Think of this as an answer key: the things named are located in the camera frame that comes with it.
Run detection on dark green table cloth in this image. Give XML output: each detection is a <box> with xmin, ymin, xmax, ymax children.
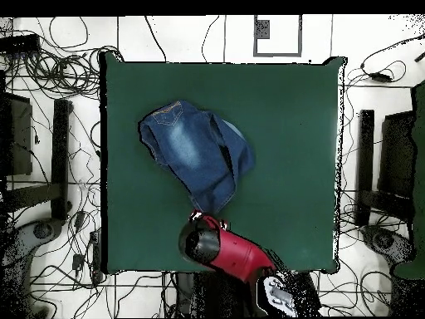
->
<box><xmin>99</xmin><ymin>51</ymin><xmax>348</xmax><ymax>275</ymax></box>

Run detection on black box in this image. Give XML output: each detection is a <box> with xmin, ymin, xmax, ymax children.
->
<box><xmin>0</xmin><ymin>91</ymin><xmax>33</xmax><ymax>177</ymax></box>
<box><xmin>377</xmin><ymin>110</ymin><xmax>416</xmax><ymax>198</ymax></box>

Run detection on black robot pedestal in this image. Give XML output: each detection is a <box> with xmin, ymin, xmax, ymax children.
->
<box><xmin>175</xmin><ymin>271</ymin><xmax>260</xmax><ymax>318</ymax></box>

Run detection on grey square floor frame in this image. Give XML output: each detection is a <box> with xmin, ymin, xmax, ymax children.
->
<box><xmin>252</xmin><ymin>14</ymin><xmax>304</xmax><ymax>58</ymax></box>

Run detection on dark green spare cloth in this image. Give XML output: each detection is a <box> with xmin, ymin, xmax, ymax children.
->
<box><xmin>393</xmin><ymin>81</ymin><xmax>425</xmax><ymax>280</ymax></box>

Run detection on grey wheeled chair base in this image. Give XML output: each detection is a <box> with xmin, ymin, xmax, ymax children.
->
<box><xmin>0</xmin><ymin>217</ymin><xmax>66</xmax><ymax>318</ymax></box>
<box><xmin>360</xmin><ymin>224</ymin><xmax>416</xmax><ymax>267</ymax></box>

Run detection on black stand base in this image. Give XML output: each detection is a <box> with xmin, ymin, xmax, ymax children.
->
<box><xmin>354</xmin><ymin>109</ymin><xmax>416</xmax><ymax>228</ymax></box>
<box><xmin>4</xmin><ymin>98</ymin><xmax>73</xmax><ymax>222</ymax></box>

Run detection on black power strip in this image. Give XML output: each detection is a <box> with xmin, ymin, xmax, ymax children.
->
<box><xmin>0</xmin><ymin>33</ymin><xmax>42</xmax><ymax>53</ymax></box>
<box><xmin>89</xmin><ymin>230</ymin><xmax>103</xmax><ymax>283</ymax></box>

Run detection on black cable tangle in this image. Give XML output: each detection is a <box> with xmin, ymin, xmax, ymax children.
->
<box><xmin>2</xmin><ymin>16</ymin><xmax>122</xmax><ymax>101</ymax></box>

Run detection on blue denim jeans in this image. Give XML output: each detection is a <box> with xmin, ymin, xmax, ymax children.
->
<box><xmin>137</xmin><ymin>99</ymin><xmax>256</xmax><ymax>215</ymax></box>

